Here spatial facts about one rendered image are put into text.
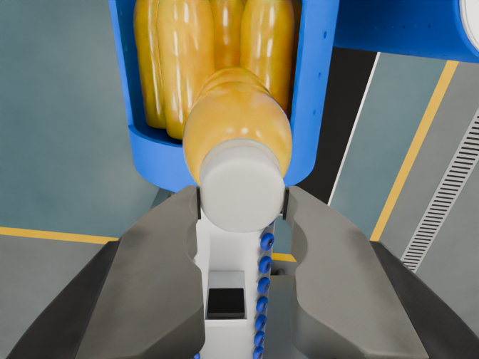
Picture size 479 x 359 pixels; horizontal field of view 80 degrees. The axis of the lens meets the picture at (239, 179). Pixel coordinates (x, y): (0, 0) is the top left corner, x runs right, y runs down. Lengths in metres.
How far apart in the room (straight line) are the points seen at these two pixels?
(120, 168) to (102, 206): 0.30
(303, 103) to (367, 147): 1.48
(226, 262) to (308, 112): 0.56
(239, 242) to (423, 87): 1.38
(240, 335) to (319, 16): 0.93
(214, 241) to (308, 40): 0.57
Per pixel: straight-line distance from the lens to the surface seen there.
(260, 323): 0.93
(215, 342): 1.09
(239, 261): 0.82
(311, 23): 0.34
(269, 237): 0.72
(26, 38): 1.81
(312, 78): 0.35
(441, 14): 0.65
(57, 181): 2.00
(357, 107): 1.54
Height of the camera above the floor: 1.53
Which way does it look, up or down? 63 degrees down
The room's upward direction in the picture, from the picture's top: 176 degrees clockwise
